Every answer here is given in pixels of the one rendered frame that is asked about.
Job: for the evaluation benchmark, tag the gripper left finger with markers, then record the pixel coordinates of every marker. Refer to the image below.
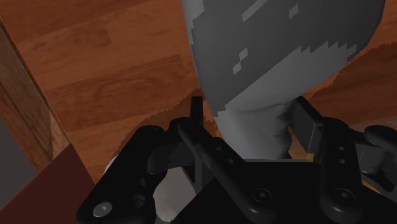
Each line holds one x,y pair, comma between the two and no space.
228,161

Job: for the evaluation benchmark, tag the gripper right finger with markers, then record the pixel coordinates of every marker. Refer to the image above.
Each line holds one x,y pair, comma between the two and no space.
339,173

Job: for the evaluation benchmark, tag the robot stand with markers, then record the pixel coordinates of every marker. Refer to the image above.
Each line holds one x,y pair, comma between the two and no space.
46,192

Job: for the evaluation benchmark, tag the brown wooden furniture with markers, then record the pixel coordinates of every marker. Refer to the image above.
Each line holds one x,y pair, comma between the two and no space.
24,108

